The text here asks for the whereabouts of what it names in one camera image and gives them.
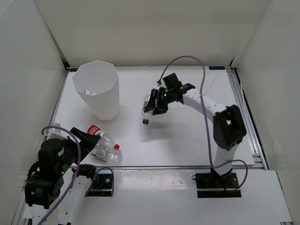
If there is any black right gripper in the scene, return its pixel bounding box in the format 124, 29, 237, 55
144, 89, 173, 116

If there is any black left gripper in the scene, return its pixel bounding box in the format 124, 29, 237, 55
57, 127, 100, 173

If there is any black label plastic bottle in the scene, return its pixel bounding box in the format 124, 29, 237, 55
141, 96, 153, 125

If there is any clear unlabelled plastic bottle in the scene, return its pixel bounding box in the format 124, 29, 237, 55
83, 90, 95, 96

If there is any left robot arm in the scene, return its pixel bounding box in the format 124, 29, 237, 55
25, 126, 100, 225

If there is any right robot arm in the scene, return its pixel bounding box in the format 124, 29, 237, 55
142, 73, 247, 188

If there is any white octagonal bin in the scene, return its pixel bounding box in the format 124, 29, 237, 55
72, 60, 120, 120

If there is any red label plastic bottle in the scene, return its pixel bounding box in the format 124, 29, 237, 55
87, 125, 120, 150

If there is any white cap crushed bottle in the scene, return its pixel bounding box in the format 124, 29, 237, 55
91, 145, 122, 164

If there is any blue label sticker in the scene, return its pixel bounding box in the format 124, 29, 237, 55
209, 66, 225, 70

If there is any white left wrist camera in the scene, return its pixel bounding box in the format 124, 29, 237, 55
43, 128, 69, 140

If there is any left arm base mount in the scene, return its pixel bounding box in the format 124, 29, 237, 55
85, 167, 115, 197

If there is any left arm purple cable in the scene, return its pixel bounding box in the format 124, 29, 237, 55
35, 126, 114, 225

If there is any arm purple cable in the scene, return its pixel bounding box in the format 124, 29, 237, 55
35, 126, 114, 225
156, 56, 248, 192

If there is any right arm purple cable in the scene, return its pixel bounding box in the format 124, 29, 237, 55
156, 56, 248, 192

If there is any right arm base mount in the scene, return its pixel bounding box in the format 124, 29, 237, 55
191, 172, 242, 198

